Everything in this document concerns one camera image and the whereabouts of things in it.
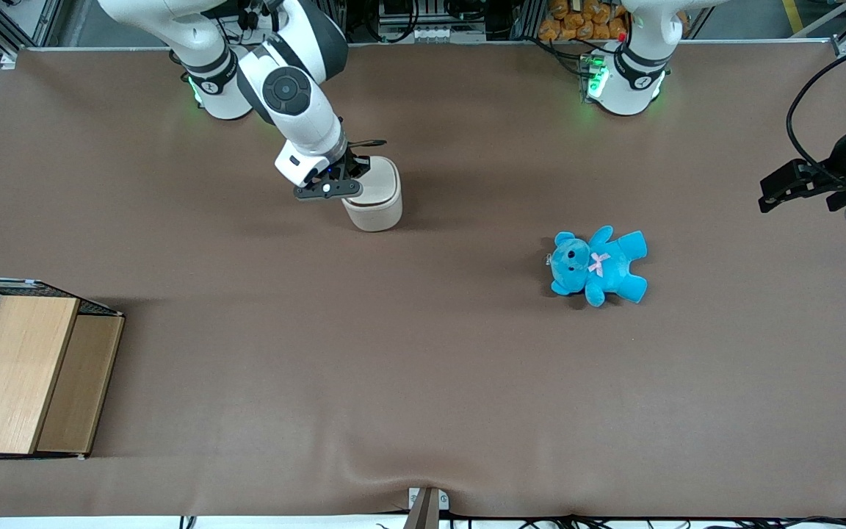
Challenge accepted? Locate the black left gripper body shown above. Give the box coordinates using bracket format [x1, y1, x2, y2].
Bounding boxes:
[805, 118, 846, 214]

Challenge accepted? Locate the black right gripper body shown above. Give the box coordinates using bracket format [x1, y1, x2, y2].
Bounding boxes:
[313, 145, 359, 186]

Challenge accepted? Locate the beige trash can lid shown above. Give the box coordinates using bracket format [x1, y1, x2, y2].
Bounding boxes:
[353, 155, 402, 206]

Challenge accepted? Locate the beige trash can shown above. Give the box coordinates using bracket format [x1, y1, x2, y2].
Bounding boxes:
[340, 155, 404, 234]

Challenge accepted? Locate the white terminal block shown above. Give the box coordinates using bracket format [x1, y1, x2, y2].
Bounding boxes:
[408, 26, 487, 44]

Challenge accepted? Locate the blue teddy bear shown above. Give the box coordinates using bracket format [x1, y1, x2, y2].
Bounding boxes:
[546, 225, 649, 309]

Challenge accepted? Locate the brown table mat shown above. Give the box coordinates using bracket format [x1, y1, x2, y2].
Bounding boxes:
[0, 40, 846, 519]

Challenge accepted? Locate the orange plush toys pile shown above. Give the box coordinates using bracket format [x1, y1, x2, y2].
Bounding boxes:
[538, 0, 691, 43]

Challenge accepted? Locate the wooden box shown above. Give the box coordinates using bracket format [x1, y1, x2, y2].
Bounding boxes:
[0, 277, 127, 462]

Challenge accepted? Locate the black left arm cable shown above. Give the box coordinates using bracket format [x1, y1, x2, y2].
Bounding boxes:
[786, 42, 846, 189]

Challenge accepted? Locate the metal table bracket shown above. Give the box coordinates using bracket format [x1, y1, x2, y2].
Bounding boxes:
[402, 486, 451, 529]

